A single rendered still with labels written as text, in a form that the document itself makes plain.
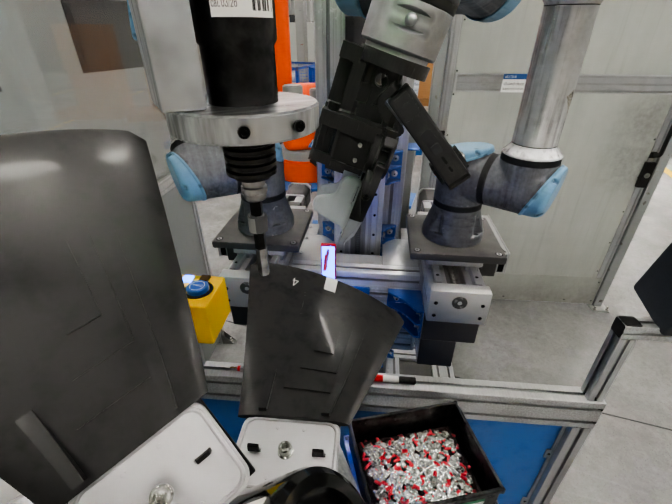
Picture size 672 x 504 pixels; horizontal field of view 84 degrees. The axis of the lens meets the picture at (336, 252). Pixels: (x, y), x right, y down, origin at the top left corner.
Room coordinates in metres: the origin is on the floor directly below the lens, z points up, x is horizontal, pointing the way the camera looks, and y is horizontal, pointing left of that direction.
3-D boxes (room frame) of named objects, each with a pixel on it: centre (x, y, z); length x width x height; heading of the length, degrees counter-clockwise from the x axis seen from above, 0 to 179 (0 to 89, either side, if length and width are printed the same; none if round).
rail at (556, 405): (0.54, -0.09, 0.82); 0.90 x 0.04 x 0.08; 85
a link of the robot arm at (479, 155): (0.85, -0.31, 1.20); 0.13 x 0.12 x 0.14; 49
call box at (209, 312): (0.57, 0.31, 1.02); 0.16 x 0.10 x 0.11; 85
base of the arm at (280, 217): (0.91, 0.19, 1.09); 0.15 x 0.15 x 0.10
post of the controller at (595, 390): (0.50, -0.52, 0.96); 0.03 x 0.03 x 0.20; 85
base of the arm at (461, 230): (0.86, -0.30, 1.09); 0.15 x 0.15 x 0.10
